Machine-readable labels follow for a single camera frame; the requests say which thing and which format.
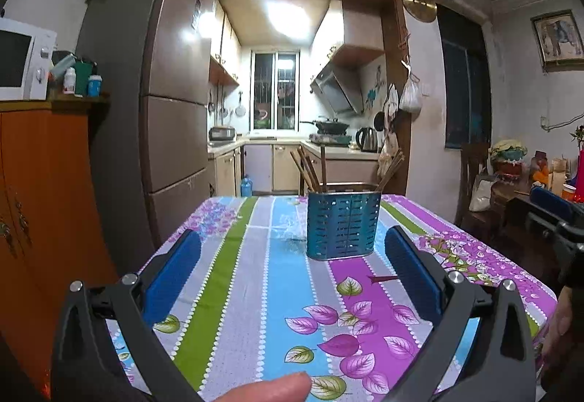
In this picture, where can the blue gas bottle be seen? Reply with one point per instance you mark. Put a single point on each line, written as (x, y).
(246, 186)

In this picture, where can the framed elephant picture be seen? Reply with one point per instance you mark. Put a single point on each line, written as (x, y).
(560, 44)

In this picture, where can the blue utensil holder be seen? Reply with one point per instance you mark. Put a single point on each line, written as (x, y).
(341, 225)

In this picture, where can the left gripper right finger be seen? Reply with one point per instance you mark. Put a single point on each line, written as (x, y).
(414, 273)

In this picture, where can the light wooden chopstick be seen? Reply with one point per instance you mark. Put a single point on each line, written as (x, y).
(387, 168)

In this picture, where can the white plastic bag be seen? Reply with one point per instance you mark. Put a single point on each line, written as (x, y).
(411, 98)

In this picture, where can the person's right hand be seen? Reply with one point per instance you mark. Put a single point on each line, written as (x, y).
(559, 339)

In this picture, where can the wooden chair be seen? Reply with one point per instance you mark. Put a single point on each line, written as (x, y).
(479, 224)

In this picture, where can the range hood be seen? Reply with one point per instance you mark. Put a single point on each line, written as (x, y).
(341, 88)

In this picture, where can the floral striped tablecloth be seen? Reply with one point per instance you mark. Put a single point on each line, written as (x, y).
(256, 307)

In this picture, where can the person's left hand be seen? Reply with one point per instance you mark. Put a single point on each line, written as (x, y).
(294, 387)

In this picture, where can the kitchen window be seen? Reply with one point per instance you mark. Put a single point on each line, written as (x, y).
(274, 90)

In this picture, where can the black wok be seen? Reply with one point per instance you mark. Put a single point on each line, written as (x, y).
(329, 126)

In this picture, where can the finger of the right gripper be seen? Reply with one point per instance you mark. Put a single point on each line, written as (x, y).
(552, 203)

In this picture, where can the electric kettle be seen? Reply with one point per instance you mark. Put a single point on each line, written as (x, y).
(367, 140)

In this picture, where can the dark wooden chopstick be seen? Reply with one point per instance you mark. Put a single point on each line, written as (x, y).
(324, 185)

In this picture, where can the chopstick in holder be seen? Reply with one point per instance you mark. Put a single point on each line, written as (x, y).
(303, 172)

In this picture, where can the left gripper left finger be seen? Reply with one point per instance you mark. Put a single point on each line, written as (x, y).
(166, 274)

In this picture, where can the brown refrigerator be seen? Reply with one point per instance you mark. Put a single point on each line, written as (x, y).
(149, 154)

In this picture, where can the orange wooden cabinet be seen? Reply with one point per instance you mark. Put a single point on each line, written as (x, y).
(51, 233)

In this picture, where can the gold round wall clock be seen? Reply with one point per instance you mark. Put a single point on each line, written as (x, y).
(425, 11)

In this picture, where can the white microwave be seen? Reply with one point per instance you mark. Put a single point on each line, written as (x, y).
(25, 61)

